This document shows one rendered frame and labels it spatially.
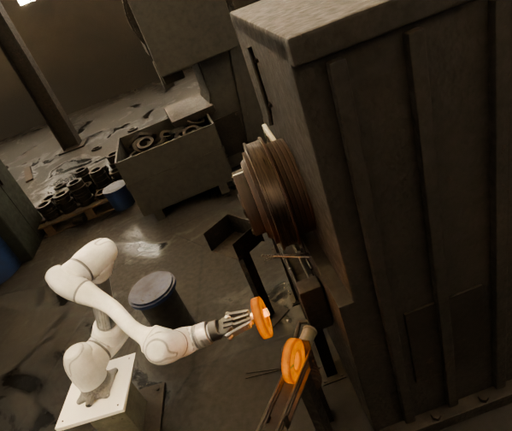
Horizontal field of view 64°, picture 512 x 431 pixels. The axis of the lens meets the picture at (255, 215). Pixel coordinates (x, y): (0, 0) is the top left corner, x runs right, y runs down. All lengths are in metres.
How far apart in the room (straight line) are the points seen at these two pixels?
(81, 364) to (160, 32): 2.85
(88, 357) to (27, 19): 10.36
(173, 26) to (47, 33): 8.03
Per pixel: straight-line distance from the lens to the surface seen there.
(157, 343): 1.44
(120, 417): 2.49
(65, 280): 1.84
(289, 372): 1.51
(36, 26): 11.94
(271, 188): 1.47
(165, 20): 4.06
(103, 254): 1.91
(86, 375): 2.31
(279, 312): 2.74
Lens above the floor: 1.94
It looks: 31 degrees down
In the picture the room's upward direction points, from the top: 21 degrees counter-clockwise
